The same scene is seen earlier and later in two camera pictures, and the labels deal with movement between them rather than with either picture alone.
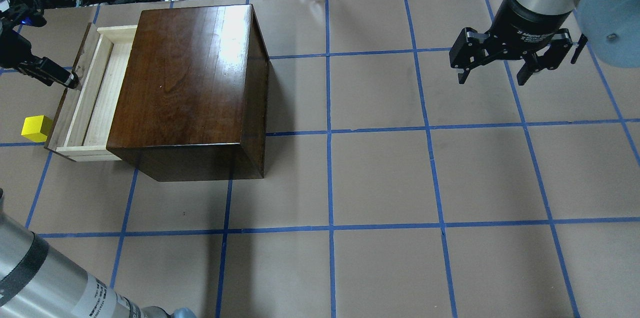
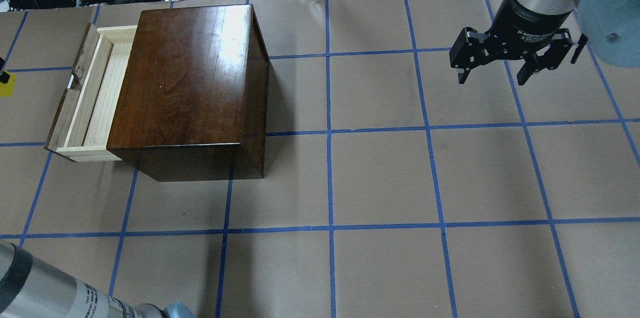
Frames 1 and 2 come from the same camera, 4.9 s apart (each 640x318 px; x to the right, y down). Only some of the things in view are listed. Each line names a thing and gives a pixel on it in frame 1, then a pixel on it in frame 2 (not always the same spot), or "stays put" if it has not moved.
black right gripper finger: (46, 71) -> (4, 76)
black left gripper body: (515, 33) stays put
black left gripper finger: (473, 63) stays put
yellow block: (36, 128) -> (6, 89)
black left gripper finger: (533, 63) stays put
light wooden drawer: (82, 127) stays put
